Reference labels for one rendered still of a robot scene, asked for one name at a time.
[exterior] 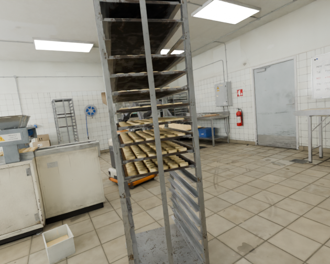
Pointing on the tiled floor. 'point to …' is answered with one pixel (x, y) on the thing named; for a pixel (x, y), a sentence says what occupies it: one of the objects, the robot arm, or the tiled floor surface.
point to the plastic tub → (58, 243)
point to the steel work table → (212, 125)
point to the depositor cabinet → (14, 202)
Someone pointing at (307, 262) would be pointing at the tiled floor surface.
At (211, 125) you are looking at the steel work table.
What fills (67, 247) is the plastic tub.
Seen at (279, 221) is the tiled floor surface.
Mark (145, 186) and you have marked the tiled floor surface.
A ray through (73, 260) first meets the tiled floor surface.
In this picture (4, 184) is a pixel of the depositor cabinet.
